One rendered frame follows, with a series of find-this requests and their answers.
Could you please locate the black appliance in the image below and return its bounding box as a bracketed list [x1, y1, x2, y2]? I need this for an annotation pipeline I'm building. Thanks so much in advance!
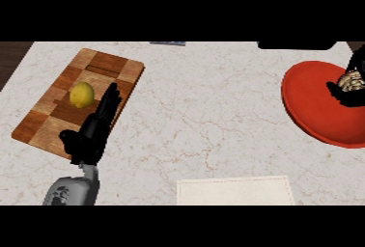
[257, 41, 338, 51]

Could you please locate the wooden checkered cutting board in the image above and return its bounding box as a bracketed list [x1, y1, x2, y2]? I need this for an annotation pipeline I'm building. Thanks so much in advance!
[10, 47, 144, 160]

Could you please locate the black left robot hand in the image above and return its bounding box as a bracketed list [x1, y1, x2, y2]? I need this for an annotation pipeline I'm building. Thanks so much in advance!
[59, 82, 122, 166]

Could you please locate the blue flat object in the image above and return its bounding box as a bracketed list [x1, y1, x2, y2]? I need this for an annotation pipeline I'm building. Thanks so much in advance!
[147, 41, 186, 46]

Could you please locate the cupcake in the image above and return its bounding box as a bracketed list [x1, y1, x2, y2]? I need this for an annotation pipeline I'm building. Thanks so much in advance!
[336, 70, 365, 93]

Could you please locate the yellow lemon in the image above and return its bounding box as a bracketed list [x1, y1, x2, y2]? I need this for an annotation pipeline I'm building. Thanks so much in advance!
[68, 81, 96, 109]

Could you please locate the red bowl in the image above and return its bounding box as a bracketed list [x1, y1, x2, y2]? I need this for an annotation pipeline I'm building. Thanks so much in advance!
[280, 60, 365, 150]

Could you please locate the white placemat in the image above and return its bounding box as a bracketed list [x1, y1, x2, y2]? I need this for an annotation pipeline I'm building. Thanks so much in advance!
[175, 175, 297, 206]

